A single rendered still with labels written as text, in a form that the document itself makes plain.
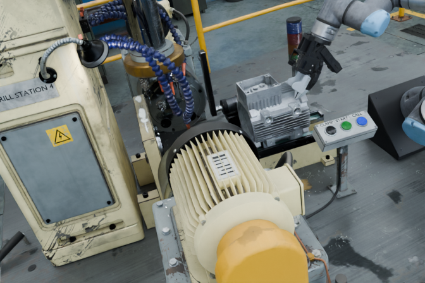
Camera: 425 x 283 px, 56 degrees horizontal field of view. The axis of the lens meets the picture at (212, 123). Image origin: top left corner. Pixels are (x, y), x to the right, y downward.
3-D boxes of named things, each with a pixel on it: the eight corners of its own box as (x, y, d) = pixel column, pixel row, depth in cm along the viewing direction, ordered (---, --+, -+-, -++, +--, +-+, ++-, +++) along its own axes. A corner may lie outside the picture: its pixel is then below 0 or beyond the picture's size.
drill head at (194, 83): (153, 151, 149) (135, 93, 136) (141, 103, 184) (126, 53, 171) (217, 133, 153) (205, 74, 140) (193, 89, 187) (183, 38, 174)
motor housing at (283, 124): (258, 158, 135) (252, 110, 125) (240, 131, 151) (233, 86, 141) (312, 141, 138) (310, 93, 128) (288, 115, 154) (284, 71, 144)
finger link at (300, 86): (283, 96, 130) (295, 70, 126) (298, 99, 132) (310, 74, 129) (288, 100, 127) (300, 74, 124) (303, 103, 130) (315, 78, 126)
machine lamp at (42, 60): (37, 105, 86) (12, 51, 80) (42, 84, 96) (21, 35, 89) (119, 83, 89) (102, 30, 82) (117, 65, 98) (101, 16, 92)
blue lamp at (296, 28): (290, 35, 157) (289, 24, 154) (284, 31, 162) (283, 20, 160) (304, 31, 158) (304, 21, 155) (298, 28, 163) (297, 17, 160)
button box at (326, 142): (322, 153, 118) (325, 143, 114) (311, 134, 122) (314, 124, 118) (374, 137, 121) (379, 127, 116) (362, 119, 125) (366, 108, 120)
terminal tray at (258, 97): (248, 114, 130) (246, 95, 127) (238, 100, 139) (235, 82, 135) (283, 104, 132) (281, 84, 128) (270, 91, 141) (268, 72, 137)
